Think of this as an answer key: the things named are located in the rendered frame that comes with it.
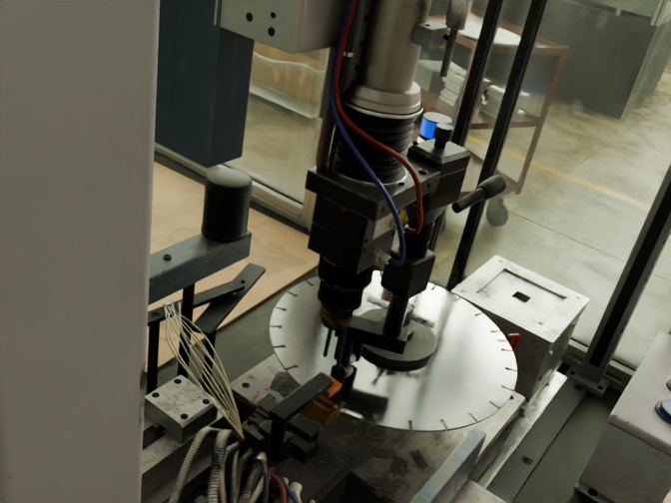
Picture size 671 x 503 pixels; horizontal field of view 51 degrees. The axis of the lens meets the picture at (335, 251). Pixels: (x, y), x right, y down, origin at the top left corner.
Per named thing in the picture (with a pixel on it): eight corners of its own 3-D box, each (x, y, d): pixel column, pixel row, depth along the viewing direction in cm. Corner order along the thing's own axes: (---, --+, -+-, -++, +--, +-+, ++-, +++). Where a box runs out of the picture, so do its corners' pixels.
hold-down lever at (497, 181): (454, 179, 80) (461, 157, 78) (503, 200, 77) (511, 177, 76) (420, 198, 74) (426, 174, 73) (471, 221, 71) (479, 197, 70)
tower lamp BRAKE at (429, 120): (427, 128, 113) (432, 110, 112) (451, 138, 111) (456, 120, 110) (413, 133, 110) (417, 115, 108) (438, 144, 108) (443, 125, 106)
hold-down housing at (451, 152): (401, 273, 83) (442, 114, 73) (431, 293, 81) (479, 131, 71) (370, 287, 80) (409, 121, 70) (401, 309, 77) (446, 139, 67)
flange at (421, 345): (346, 353, 89) (349, 338, 87) (358, 305, 98) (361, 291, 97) (432, 374, 88) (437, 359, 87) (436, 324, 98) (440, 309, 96)
